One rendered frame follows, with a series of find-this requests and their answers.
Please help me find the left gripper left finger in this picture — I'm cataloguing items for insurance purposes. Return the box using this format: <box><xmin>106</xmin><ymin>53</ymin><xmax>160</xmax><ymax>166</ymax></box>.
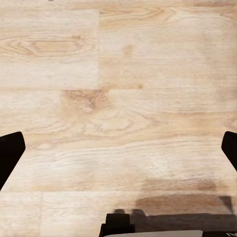
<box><xmin>0</xmin><ymin>131</ymin><xmax>26</xmax><ymax>191</ymax></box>

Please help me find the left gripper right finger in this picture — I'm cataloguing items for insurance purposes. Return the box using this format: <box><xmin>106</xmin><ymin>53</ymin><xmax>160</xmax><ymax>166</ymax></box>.
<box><xmin>221</xmin><ymin>131</ymin><xmax>237</xmax><ymax>171</ymax></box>

